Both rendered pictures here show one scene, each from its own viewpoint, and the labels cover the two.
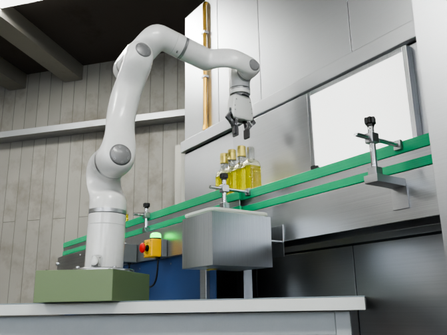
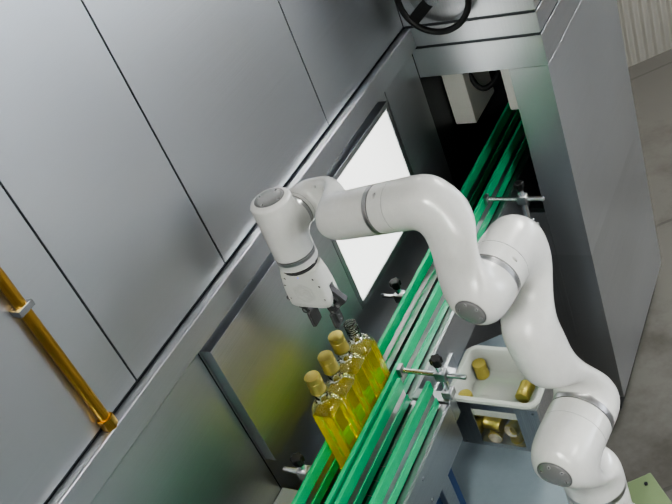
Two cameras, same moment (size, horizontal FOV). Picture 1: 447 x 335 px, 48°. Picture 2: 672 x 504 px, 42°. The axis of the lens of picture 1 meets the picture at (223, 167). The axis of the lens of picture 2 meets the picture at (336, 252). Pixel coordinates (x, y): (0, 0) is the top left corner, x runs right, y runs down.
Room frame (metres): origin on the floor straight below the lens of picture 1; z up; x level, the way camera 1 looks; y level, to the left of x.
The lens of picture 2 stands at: (2.17, 1.35, 2.51)
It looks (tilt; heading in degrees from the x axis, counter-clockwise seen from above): 34 degrees down; 256
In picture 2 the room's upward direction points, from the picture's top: 24 degrees counter-clockwise
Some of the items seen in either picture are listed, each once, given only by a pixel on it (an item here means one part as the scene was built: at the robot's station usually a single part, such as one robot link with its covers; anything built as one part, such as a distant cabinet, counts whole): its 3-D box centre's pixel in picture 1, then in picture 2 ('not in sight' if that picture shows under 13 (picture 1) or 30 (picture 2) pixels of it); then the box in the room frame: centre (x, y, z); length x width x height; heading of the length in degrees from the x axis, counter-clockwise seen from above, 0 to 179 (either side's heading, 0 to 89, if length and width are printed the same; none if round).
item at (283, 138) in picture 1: (308, 138); (331, 264); (1.77, -0.31, 1.32); 0.90 x 0.03 x 0.34; 35
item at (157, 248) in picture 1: (154, 248); not in sight; (2.05, 0.28, 0.96); 0.07 x 0.07 x 0.07; 35
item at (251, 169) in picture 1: (251, 187); (371, 371); (1.84, -0.10, 1.16); 0.06 x 0.06 x 0.21; 36
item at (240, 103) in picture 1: (240, 107); (307, 279); (1.89, -0.07, 1.49); 0.10 x 0.07 x 0.11; 126
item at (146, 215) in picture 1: (141, 217); not in sight; (2.20, 0.36, 1.11); 0.07 x 0.04 x 0.13; 125
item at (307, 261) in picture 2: (240, 93); (295, 255); (1.89, -0.07, 1.56); 0.09 x 0.08 x 0.03; 126
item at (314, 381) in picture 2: (223, 159); (315, 383); (1.98, 0.00, 1.31); 0.04 x 0.04 x 0.04
